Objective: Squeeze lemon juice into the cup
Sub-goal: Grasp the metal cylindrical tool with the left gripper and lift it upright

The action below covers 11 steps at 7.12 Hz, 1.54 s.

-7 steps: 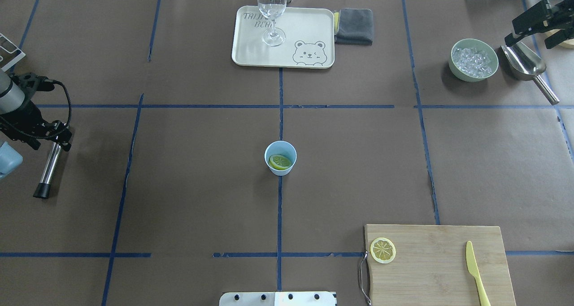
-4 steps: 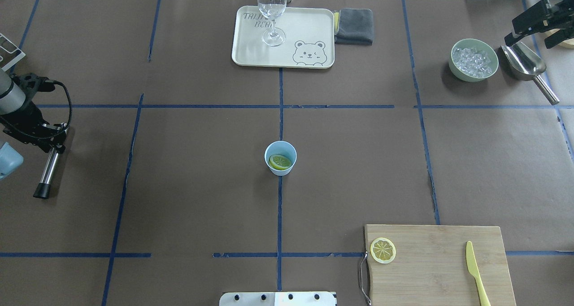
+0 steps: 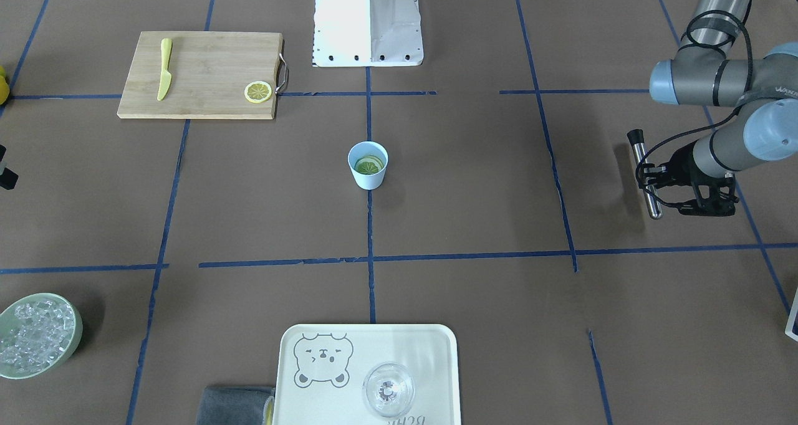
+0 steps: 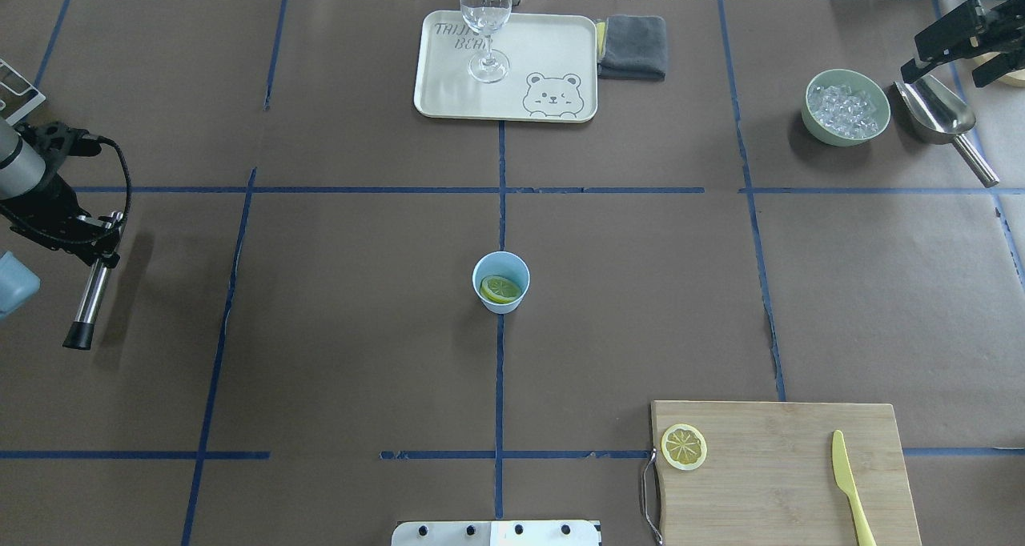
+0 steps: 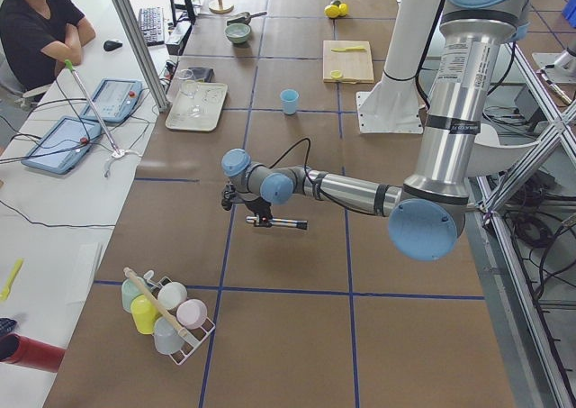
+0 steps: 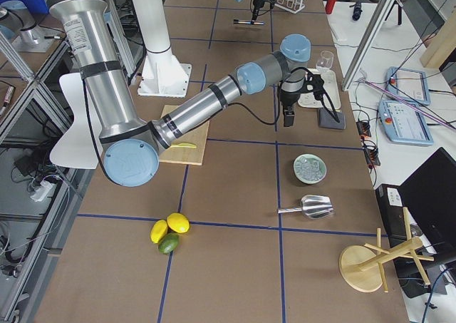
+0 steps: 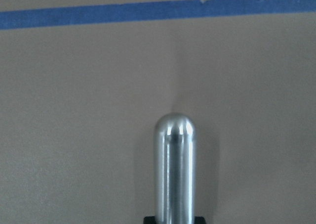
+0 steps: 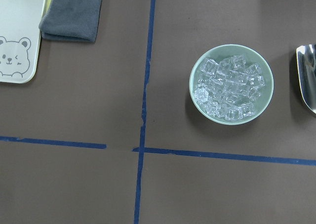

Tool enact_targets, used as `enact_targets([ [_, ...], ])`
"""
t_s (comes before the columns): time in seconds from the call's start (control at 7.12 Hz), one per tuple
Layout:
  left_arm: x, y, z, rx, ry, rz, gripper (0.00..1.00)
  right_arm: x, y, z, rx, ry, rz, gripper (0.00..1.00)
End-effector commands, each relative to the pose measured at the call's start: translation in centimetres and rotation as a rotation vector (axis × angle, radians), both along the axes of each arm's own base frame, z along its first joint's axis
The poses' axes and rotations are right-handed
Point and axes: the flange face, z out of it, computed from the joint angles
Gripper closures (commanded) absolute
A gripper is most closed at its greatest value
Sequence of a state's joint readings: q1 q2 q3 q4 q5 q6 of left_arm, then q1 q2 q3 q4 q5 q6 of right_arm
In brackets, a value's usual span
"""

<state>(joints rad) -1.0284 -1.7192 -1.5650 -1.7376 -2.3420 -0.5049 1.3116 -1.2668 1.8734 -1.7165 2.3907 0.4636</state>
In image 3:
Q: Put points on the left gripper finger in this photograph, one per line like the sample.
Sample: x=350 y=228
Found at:
x=649 y=176

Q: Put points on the bamboo cutting board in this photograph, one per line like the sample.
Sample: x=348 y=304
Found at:
x=210 y=70

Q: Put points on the clear wine glass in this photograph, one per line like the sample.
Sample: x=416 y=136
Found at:
x=389 y=390

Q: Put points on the steel muddler black tip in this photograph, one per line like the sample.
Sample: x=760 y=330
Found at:
x=637 y=143

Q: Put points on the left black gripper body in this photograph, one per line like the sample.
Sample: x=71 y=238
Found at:
x=681 y=161

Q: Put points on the light blue cup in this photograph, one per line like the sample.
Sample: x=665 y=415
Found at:
x=362 y=149

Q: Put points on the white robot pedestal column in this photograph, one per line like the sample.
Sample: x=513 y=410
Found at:
x=367 y=33

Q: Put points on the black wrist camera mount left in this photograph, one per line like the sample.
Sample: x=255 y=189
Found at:
x=714 y=197

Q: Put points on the yellow plastic knife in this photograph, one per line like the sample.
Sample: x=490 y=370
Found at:
x=165 y=74

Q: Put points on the cream serving tray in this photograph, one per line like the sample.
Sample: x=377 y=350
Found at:
x=321 y=370

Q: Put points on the yellow lemon slice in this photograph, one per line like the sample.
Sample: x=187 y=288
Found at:
x=369 y=165

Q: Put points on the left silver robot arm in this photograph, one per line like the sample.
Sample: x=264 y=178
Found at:
x=714 y=66

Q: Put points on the dark grey folded cloth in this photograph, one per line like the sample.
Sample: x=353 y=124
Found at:
x=236 y=405

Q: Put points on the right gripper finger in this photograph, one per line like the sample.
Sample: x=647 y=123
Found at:
x=9 y=178

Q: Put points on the green bowl of ice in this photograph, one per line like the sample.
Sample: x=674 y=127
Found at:
x=39 y=332

